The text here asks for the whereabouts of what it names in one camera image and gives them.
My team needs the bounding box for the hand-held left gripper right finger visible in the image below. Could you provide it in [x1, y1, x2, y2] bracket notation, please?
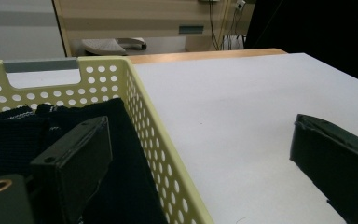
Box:
[289, 113, 358, 224]

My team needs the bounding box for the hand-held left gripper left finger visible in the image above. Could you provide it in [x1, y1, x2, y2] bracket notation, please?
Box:
[29, 116, 113, 224]

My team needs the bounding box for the black garment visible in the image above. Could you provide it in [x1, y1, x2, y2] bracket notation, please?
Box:
[0, 97, 169, 224]

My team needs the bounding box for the pale yellow perforated plastic basket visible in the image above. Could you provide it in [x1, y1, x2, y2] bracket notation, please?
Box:
[0, 55, 215, 224]

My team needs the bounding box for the white office chair base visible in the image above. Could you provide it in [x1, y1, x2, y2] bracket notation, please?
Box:
[81, 36, 147, 56]

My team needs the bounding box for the dark curtain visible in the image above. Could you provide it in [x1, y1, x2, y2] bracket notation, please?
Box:
[244, 0, 358, 88]

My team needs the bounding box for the white cabinet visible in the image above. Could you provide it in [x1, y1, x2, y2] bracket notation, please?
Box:
[0, 0, 68, 62]

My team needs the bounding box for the wooden table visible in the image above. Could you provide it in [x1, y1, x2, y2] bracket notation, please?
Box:
[127, 48, 288, 65]

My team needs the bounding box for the hanging black cable bundle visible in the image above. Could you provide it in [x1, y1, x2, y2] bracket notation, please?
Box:
[208, 0, 246, 51]

